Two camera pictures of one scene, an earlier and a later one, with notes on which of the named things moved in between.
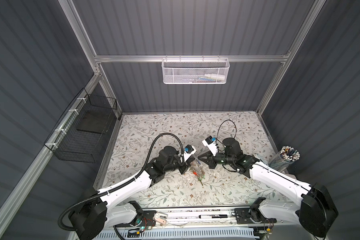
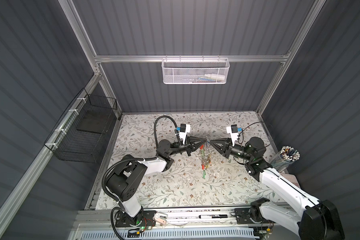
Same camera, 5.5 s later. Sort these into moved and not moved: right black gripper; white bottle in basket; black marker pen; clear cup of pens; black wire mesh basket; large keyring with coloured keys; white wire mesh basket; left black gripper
Moved: right black gripper; large keyring with coloured keys; left black gripper
Not moved: white wire mesh basket; black marker pen; black wire mesh basket; clear cup of pens; white bottle in basket
